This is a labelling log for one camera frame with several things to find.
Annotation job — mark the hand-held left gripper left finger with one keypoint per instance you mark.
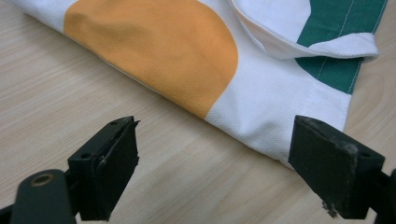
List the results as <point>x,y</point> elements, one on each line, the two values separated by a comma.
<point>106,174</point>

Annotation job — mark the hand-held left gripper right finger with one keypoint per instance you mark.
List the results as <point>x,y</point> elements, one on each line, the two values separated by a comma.
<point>330,168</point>

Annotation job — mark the white orange green cloth bag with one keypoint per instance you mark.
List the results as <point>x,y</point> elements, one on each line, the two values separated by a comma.
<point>264,93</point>

